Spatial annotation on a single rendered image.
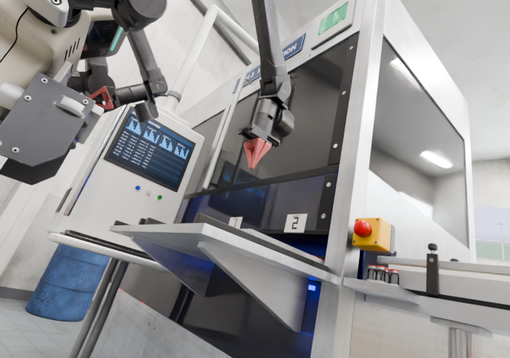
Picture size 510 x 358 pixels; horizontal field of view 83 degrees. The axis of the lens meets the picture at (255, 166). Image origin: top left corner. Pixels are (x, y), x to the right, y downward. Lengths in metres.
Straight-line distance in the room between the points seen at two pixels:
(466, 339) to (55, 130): 0.91
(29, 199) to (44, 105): 3.84
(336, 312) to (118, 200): 1.09
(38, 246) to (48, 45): 4.21
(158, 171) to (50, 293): 2.76
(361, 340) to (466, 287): 0.28
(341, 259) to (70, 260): 3.57
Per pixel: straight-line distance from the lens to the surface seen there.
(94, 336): 1.68
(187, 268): 1.18
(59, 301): 4.09
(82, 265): 4.05
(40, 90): 0.65
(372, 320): 0.91
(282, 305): 0.79
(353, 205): 0.84
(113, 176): 1.52
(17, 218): 4.45
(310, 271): 0.72
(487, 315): 0.78
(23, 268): 4.79
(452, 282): 0.80
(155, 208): 1.57
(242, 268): 0.69
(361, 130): 0.95
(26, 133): 0.62
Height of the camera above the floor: 0.79
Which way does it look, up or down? 23 degrees up
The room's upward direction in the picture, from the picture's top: 16 degrees clockwise
